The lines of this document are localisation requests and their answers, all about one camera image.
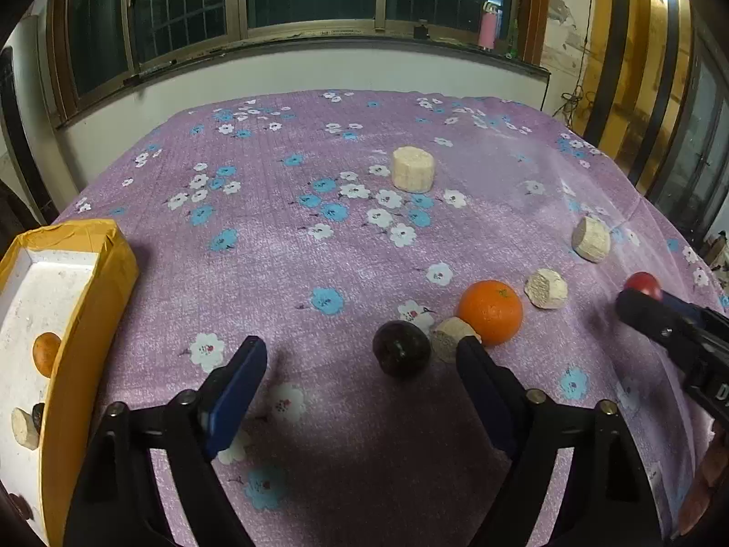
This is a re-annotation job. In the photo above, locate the pink water bottle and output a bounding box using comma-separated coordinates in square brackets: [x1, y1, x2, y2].
[478, 1, 503, 51]

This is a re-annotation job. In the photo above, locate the yellow cardboard box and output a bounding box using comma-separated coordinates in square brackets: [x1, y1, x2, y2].
[0, 219, 140, 547]

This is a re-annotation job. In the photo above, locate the small beige pastry piece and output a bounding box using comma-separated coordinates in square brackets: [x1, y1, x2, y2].
[431, 318, 482, 363]

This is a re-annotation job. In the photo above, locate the large beige pastry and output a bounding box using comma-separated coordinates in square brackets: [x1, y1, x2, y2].
[10, 407, 42, 450]

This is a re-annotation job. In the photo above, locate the orange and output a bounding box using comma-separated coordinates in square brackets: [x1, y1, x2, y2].
[458, 280, 524, 346]
[32, 332, 62, 378]

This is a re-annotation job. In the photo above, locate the red apple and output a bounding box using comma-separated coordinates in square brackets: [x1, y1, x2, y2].
[623, 272, 663, 302]

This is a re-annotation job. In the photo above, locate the golden door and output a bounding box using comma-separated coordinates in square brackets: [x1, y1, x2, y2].
[570, 0, 696, 195]

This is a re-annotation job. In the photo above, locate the beige round pastry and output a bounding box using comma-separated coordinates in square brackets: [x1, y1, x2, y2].
[390, 146, 436, 193]

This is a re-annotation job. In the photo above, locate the glass double door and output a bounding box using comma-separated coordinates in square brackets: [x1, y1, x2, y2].
[649, 28, 729, 240]

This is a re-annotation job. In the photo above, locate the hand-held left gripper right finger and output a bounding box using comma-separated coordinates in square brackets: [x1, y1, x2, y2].
[456, 335, 664, 547]

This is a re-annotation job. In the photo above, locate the beige embossed pastry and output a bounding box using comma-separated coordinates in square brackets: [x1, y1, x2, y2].
[571, 217, 612, 263]

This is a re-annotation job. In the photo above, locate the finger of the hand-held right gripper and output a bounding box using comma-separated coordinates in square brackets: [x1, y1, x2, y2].
[615, 289, 710, 366]
[661, 290, 729, 328]

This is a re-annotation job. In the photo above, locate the standing air conditioner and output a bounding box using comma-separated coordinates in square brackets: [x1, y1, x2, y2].
[0, 46, 58, 223]

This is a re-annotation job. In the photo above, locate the hanging black cable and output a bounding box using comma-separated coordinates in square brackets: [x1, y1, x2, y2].
[555, 0, 593, 126]

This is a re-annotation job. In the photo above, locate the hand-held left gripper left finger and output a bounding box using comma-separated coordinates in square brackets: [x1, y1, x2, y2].
[62, 335, 268, 547]

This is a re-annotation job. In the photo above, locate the purple floral blanket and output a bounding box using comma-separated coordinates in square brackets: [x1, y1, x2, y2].
[54, 88, 729, 547]

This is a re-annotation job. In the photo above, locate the person's right hand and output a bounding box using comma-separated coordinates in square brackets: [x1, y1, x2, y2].
[675, 427, 729, 537]

